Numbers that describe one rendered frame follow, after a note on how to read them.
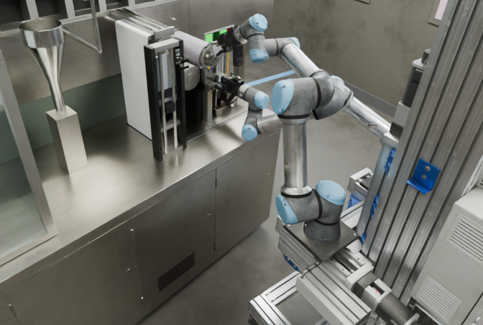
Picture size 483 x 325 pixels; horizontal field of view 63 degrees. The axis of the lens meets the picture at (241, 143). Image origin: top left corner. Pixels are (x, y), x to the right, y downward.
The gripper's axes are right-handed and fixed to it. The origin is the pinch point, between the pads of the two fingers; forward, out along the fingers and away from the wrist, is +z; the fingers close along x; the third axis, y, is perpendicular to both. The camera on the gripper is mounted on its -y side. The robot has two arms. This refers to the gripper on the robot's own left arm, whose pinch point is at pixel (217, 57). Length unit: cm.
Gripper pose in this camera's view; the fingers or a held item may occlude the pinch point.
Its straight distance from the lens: 197.9
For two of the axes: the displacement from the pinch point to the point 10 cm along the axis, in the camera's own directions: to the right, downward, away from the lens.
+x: -6.8, 3.9, -6.2
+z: -6.0, 2.0, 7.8
